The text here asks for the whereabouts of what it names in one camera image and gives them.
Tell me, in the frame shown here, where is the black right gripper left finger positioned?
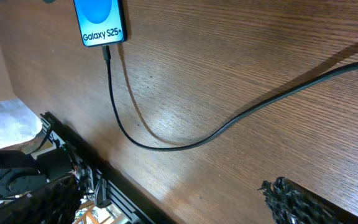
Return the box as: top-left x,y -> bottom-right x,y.
0,174 -> 83,224

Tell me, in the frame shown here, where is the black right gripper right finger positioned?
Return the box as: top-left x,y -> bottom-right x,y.
260,177 -> 358,224

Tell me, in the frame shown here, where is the black charger cable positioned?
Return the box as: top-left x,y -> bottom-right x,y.
101,45 -> 358,152

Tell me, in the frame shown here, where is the black table edge rail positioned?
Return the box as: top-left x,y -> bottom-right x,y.
41,112 -> 174,223

